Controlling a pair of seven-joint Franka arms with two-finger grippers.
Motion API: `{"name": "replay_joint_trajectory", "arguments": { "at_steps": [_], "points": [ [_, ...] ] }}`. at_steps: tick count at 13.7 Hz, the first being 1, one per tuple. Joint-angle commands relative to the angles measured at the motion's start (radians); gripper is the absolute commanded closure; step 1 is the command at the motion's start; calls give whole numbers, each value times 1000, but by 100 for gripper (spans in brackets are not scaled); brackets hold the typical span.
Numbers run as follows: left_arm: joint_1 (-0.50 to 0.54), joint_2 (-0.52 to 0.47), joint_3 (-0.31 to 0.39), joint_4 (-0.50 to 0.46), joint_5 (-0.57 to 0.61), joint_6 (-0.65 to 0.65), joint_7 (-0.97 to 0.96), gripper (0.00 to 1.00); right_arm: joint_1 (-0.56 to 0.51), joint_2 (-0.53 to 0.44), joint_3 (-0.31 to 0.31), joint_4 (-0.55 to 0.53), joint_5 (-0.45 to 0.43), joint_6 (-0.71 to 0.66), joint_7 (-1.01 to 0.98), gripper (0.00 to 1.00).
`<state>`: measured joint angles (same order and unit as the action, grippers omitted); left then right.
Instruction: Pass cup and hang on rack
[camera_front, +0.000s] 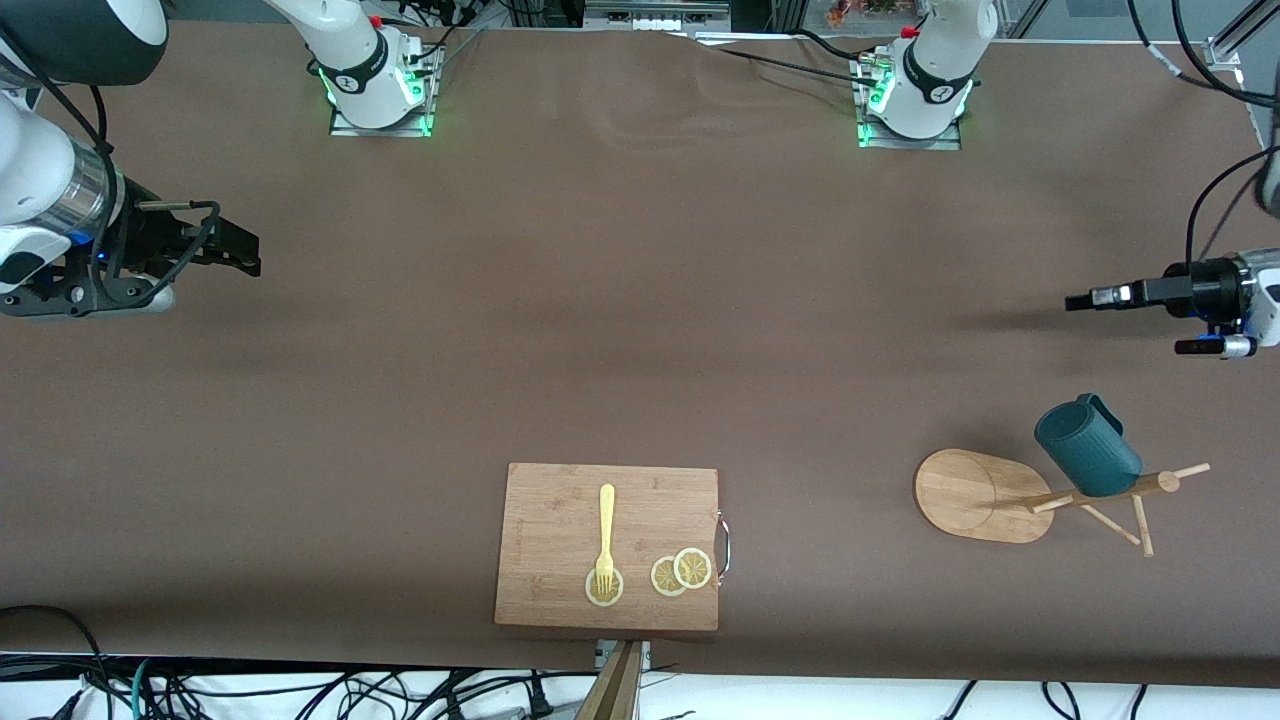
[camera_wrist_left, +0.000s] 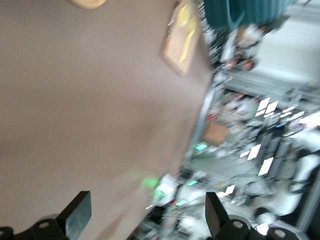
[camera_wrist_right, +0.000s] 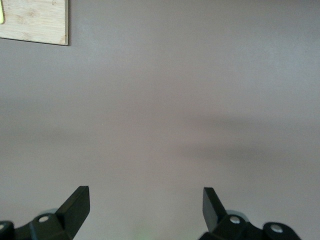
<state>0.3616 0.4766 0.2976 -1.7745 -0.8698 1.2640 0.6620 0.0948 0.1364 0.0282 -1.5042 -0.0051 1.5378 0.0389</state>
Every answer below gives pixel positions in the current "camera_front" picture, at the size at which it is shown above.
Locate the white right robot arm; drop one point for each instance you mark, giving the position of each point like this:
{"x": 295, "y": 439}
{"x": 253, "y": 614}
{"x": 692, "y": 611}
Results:
{"x": 35, "y": 170}

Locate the lemon slice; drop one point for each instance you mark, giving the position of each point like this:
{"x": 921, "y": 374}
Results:
{"x": 693, "y": 567}
{"x": 604, "y": 598}
{"x": 662, "y": 578}

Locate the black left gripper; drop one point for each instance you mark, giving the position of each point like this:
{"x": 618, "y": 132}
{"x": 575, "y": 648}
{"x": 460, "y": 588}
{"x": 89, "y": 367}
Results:
{"x": 1208, "y": 284}

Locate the bamboo cutting board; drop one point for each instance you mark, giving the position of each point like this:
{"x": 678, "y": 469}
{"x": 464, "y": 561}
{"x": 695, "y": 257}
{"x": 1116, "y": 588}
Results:
{"x": 550, "y": 530}

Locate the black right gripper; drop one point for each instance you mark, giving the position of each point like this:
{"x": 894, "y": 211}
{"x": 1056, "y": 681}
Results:
{"x": 150, "y": 243}

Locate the metal post bracket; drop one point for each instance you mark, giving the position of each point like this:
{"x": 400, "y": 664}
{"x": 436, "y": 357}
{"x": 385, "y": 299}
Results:
{"x": 646, "y": 652}

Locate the wooden mug rack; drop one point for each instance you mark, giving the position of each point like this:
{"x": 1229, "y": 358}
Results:
{"x": 970, "y": 495}

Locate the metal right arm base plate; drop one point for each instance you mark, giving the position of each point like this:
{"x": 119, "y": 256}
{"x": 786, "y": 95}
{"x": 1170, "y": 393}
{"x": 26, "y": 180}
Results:
{"x": 425, "y": 110}

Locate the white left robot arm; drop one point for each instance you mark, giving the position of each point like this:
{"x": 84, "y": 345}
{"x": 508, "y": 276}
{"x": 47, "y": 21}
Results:
{"x": 935, "y": 60}

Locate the grey power strip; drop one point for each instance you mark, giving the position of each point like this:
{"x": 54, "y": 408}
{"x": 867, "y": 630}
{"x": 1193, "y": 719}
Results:
{"x": 655, "y": 15}

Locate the aluminium frame profile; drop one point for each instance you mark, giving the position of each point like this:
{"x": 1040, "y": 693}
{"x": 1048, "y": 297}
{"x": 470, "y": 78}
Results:
{"x": 1235, "y": 35}

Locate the yellow plastic fork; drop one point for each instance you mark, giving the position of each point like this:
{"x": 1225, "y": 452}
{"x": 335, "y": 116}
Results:
{"x": 606, "y": 520}

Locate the teal mug yellow inside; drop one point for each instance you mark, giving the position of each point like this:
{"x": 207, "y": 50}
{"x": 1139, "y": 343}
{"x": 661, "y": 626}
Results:
{"x": 1090, "y": 450}

